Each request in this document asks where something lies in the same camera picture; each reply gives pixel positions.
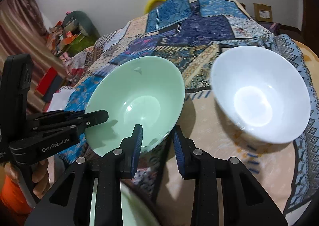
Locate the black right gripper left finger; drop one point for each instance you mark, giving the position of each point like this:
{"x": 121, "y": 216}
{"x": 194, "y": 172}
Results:
{"x": 90, "y": 191}

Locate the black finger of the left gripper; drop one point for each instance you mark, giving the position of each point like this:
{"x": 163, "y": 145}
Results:
{"x": 86, "y": 120}

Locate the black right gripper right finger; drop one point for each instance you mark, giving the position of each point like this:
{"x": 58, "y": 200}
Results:
{"x": 225, "y": 190}

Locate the mint green bowl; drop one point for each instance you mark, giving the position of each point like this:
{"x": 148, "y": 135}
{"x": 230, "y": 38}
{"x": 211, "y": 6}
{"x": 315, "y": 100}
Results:
{"x": 148, "y": 91}

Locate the orange sleeve forearm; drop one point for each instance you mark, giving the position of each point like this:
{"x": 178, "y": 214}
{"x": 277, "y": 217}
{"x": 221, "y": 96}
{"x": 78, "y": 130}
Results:
{"x": 13, "y": 198}

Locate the person's left hand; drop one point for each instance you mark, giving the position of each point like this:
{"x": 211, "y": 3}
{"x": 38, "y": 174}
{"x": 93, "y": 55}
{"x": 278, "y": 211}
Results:
{"x": 40, "y": 177}

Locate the white folded cloth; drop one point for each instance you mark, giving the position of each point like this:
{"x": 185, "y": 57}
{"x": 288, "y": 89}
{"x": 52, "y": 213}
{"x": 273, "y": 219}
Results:
{"x": 60, "y": 98}

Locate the red flat box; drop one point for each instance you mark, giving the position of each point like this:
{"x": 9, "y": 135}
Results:
{"x": 45, "y": 82}

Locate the green cardboard box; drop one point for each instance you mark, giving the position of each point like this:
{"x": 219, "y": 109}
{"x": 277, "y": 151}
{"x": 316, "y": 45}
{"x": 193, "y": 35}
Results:
{"x": 80, "y": 43}

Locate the striped pink curtain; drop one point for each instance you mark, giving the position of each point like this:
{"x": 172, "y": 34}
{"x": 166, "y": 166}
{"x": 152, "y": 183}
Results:
{"x": 23, "y": 31}

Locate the white patterned bowl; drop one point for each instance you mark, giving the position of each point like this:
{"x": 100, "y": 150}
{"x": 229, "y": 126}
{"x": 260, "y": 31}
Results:
{"x": 261, "y": 93}

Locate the patchwork quilt bedspread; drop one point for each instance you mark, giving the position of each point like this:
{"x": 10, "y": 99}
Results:
{"x": 191, "y": 34}

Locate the yellow ring cushion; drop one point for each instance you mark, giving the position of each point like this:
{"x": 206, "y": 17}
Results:
{"x": 152, "y": 4}

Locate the cardboard box by wall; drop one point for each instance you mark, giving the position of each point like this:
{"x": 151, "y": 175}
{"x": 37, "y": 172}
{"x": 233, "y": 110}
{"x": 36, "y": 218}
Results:
{"x": 263, "y": 13}

